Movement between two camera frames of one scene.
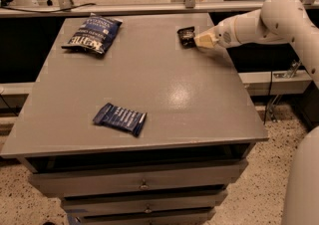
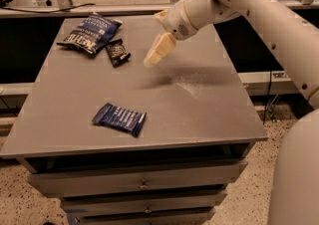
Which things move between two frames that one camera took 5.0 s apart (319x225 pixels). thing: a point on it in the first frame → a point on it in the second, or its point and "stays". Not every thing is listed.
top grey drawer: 63,184 stays
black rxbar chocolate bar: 186,37 → 117,52
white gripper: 223,37 → 175,20
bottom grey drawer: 188,216 stays
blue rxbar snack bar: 120,116 stays
